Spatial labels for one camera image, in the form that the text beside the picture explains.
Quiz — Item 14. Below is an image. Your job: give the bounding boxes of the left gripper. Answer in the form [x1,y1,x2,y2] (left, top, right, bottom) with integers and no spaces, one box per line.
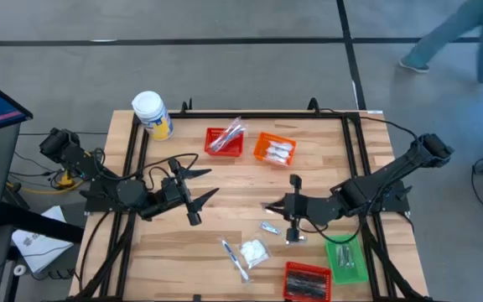
[167,158,221,227]

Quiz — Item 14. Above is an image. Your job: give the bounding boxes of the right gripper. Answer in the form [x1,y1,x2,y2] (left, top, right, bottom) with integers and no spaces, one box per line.
[262,174,304,245]

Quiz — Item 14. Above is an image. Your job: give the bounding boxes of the bagged toothbrush blue handle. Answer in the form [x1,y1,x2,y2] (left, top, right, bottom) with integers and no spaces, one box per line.
[207,132,236,154]

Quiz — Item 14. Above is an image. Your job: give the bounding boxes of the bagged toothbrush teal grip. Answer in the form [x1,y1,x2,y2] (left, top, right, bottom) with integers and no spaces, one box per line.
[210,128,242,153]
[214,122,247,148]

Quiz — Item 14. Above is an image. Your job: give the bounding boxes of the bagged white cotton balls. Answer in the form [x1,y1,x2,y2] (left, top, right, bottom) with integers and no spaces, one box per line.
[240,237,272,269]

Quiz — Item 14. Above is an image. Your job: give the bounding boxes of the bagged toothbrush blue bristles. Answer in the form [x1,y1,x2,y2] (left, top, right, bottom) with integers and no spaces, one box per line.
[219,237,252,284]

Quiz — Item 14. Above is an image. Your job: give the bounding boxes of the bagged toothbrush red handle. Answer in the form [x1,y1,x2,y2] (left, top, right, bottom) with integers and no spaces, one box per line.
[224,117,245,135]

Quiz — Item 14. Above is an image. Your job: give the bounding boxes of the bagged black comb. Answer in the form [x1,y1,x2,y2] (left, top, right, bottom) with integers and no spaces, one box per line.
[287,283,329,299]
[287,270,329,286]

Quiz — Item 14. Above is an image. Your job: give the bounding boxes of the small red mesh basket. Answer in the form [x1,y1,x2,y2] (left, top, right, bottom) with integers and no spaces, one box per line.
[203,127,246,159]

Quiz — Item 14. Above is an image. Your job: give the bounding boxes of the orange mesh basket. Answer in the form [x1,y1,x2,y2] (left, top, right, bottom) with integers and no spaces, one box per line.
[252,132,298,168]

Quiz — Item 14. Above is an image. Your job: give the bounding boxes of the large red mesh basket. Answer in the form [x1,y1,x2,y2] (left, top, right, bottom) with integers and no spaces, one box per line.
[283,260,334,302]

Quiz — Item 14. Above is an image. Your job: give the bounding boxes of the Lysol wipes canister yellow label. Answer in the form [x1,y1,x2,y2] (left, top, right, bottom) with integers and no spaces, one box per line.
[131,90,175,142]

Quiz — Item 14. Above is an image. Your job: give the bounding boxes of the green plastic bin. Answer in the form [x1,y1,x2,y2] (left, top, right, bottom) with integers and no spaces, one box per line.
[324,232,370,286]

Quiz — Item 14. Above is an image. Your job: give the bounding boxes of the black cart leg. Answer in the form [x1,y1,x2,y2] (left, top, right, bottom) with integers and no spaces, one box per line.
[0,200,86,244]

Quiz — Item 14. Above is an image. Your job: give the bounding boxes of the white paper sheets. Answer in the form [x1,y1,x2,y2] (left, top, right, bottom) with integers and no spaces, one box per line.
[11,205,75,274]

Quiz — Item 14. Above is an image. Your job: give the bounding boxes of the person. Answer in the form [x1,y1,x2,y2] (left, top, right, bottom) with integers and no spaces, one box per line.
[398,0,483,85]

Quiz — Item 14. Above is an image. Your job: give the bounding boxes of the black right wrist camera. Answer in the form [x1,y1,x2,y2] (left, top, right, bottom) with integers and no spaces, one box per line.
[295,195,323,220]

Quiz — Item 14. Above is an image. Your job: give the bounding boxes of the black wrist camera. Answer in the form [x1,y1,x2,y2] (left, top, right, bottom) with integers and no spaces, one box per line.
[159,178,184,207]
[295,195,323,220]

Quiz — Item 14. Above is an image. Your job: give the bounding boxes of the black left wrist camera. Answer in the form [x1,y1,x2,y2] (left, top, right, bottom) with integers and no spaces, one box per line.
[159,178,184,207]

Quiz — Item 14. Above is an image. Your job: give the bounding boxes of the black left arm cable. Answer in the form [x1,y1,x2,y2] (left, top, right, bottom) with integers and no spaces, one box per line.
[94,153,200,190]

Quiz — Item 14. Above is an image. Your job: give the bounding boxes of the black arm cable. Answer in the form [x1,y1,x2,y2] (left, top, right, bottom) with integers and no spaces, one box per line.
[304,107,419,247]
[94,153,200,190]

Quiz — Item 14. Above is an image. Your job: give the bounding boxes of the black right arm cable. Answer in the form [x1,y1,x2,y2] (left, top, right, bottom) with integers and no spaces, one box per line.
[304,107,419,247]

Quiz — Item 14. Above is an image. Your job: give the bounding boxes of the black aluminium rig frame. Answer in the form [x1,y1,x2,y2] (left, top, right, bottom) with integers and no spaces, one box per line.
[69,98,432,302]

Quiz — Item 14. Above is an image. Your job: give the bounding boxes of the yellow floor cable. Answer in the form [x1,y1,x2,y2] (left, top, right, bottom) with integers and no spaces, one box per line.
[5,169,86,195]

